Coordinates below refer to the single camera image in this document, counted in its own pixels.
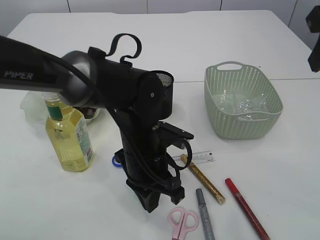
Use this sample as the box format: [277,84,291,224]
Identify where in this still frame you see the pale green wavy plate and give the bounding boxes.
[19,91,101,126]

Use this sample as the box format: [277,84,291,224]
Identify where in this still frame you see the pink scissors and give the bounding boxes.
[167,207,199,240]

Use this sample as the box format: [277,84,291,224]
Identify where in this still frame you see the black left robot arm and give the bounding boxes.
[0,34,194,212]

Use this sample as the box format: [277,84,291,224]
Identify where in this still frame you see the gold glitter pen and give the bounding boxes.
[188,162,226,205]

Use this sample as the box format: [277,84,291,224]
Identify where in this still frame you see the black mesh pen holder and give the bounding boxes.
[155,70,174,120]

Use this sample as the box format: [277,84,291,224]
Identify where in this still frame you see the red glitter pen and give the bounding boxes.
[224,178,270,240]

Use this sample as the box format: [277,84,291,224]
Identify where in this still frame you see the clear plastic ruler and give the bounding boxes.
[172,151,216,167]

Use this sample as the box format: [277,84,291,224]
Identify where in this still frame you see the purple grape bunch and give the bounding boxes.
[76,107,97,119]

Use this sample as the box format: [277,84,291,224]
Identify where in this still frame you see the clear plastic sheet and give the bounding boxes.
[213,90,270,120]

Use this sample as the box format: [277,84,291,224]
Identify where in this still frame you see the yellow oil bottle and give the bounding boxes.
[42,92,94,172]

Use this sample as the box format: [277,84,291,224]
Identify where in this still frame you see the silver glitter pen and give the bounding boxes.
[195,188,216,240]

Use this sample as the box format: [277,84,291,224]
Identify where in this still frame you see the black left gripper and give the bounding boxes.
[87,47,194,213]

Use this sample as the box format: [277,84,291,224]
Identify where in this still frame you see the green plastic basket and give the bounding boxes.
[204,61,284,140]

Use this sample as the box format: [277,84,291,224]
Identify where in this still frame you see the blue scissors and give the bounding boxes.
[111,155,123,169]

